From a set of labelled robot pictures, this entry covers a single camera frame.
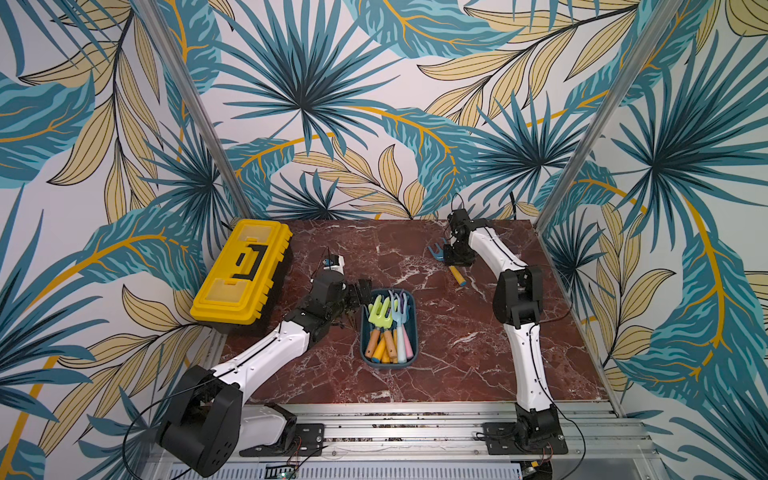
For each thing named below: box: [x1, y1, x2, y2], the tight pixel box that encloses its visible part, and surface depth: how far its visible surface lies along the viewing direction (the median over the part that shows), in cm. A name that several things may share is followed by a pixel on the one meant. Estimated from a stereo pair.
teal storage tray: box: [360, 289, 418, 369], surface depth 87 cm
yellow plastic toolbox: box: [191, 219, 294, 333], surface depth 86 cm
